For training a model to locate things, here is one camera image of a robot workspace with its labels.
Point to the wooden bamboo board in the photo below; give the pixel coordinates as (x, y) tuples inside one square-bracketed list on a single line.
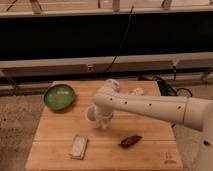
[(50, 151)]

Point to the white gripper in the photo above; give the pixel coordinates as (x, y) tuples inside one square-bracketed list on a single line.
[(104, 119)]

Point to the green ceramic bowl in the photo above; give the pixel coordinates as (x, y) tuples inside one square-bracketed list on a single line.
[(59, 96)]

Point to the white rectangular sponge block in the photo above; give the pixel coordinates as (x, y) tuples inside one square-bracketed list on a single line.
[(78, 147)]

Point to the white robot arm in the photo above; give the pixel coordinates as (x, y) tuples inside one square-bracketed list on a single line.
[(194, 113)]

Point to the brown wrapped snack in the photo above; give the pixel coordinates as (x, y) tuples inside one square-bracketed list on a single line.
[(129, 141)]

